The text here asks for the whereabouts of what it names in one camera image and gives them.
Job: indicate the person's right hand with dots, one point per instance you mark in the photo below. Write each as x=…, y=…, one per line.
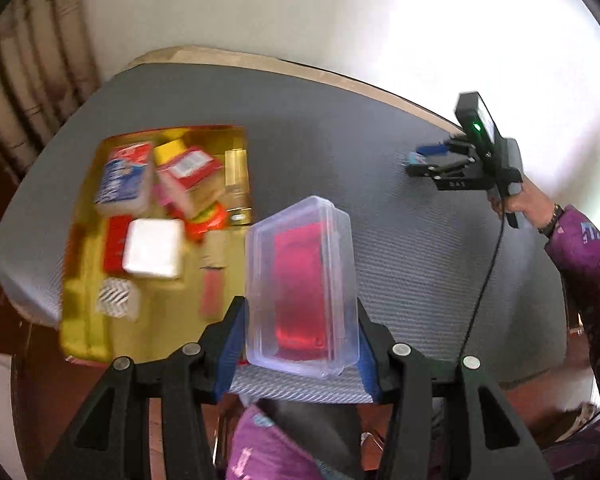
x=530, y=205

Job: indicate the white square block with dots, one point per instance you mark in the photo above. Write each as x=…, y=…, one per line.
x=152, y=247

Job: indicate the person's purple clothing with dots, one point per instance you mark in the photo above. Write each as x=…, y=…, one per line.
x=260, y=450

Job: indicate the beige striped curtain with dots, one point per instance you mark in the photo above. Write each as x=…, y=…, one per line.
x=30, y=60

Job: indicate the red yellow patterned piece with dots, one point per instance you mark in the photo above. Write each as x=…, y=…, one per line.
x=207, y=222

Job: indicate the mauve pink stick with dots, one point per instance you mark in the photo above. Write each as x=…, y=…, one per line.
x=212, y=292

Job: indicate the red block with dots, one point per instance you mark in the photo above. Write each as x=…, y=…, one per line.
x=114, y=245

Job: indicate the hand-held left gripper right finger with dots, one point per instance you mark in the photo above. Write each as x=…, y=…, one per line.
x=367, y=375

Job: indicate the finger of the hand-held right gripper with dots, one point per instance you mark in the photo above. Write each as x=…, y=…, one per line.
x=430, y=169
x=432, y=150

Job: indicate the gold metal tray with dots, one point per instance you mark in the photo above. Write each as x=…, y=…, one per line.
x=170, y=320

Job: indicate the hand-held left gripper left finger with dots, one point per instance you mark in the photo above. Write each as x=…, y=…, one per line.
x=230, y=355

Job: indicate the blue red card pack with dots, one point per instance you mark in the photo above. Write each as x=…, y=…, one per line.
x=120, y=180

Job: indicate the white striped box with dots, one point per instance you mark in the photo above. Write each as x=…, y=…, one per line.
x=115, y=297

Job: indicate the grey mesh mat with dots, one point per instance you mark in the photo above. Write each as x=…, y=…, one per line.
x=380, y=210

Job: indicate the clear plastic box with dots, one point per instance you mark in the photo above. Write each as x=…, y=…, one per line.
x=300, y=270

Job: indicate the tan sided labelled box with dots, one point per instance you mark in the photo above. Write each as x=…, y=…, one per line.
x=190, y=170

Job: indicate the person's right forearm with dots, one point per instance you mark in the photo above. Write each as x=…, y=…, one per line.
x=590, y=270

